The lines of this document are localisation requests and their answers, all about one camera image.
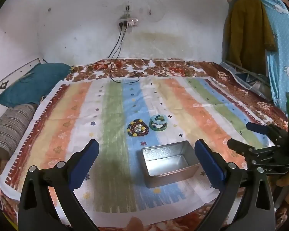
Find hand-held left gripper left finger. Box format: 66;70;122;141
18;139;100;231

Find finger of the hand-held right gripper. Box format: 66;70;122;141
227;138;278;160
246;122;289;145

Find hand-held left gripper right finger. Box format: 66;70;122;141
194;139;276;231

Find rectangular metal tin box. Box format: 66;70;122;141
141;140;201;188

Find multicolour bead bracelet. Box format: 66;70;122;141
127;118;150;137

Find green jade bangle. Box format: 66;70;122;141
149;120;168;132

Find light blue bead bracelet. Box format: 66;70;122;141
149;115;168;125

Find person's right hand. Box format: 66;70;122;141
276;171;289;206

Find grey blue storage bag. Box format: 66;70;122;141
219;61;273;101

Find striped pastel cloth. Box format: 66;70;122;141
1;76;277;228

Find blue dotted hanging cloth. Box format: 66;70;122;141
241;0;289;112

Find hanging brown and blue clothes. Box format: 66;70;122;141
222;0;289;101

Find grey striped bolster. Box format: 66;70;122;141
0;103;38;160

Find mustard hanging garment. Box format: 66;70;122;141
225;0;276;74

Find teal pillow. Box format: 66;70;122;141
0;63;71;107

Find white headboard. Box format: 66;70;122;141
0;58;42;106

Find black cable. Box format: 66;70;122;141
109;25;150;84

